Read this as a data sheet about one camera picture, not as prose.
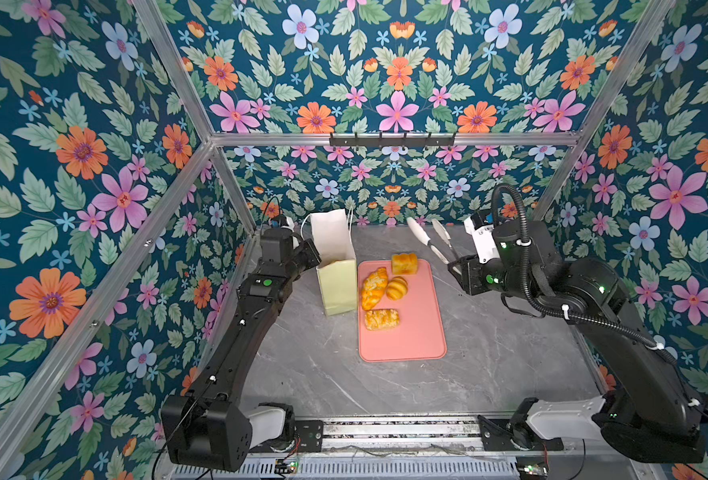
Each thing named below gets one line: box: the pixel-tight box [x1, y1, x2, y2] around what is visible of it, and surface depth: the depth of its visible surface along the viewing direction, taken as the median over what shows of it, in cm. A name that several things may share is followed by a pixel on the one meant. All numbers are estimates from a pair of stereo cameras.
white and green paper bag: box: [301, 206, 357, 316], surface depth 88 cm
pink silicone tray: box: [358, 258, 448, 363], surface depth 95 cm
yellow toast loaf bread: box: [391, 253, 419, 275], surface depth 105 cm
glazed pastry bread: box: [364, 309, 400, 331], surface depth 92 cm
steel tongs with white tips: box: [407, 216, 459, 264], surface depth 66 cm
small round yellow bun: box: [386, 276, 408, 301], surface depth 100 cm
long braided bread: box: [361, 266, 389, 311], surface depth 100 cm
